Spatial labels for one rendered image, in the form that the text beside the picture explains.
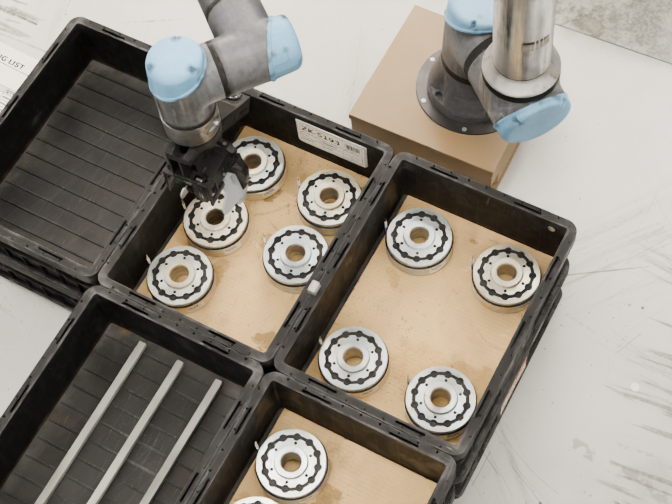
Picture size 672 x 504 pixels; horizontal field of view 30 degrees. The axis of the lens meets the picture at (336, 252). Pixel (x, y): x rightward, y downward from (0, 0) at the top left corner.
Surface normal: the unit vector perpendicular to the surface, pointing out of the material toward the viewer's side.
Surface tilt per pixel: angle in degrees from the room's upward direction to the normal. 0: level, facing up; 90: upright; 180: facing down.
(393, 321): 0
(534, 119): 98
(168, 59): 0
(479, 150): 4
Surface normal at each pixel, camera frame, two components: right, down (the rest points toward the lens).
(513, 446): -0.07, -0.46
